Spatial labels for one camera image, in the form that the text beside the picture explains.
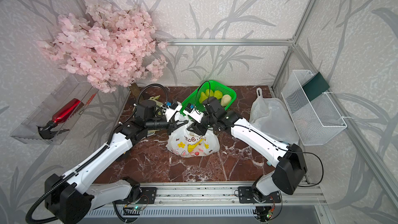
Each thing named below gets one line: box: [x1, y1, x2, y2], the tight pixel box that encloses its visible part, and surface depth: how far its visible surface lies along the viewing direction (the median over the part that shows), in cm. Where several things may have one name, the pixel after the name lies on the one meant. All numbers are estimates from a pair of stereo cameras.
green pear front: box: [205, 88, 215, 97], surface depth 113 cm
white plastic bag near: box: [249, 87, 300, 145], surface depth 100 cm
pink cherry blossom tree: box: [37, 0, 168, 93], surface depth 74 cm
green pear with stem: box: [199, 91, 208, 104], surface depth 110 cm
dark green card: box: [301, 71, 330, 102], surface depth 73 cm
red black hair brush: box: [36, 98, 82, 140], surface depth 62 cm
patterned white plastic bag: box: [165, 112, 221, 158], surface depth 75 cm
